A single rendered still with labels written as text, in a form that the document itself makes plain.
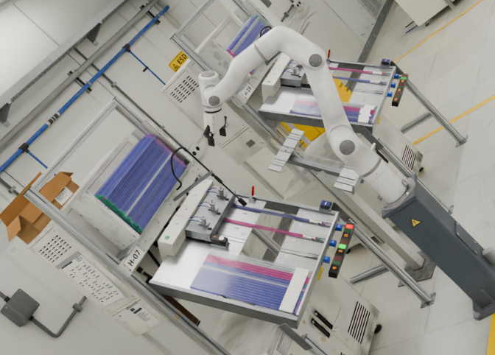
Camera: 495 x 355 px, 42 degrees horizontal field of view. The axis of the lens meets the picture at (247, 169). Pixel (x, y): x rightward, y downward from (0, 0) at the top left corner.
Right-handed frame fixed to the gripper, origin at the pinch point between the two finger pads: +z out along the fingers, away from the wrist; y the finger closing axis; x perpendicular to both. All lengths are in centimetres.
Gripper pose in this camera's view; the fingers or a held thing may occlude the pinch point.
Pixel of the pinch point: (216, 138)
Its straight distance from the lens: 288.8
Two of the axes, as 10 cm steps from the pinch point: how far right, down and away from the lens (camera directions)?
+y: -5.2, 5.1, -6.9
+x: 8.5, 2.1, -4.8
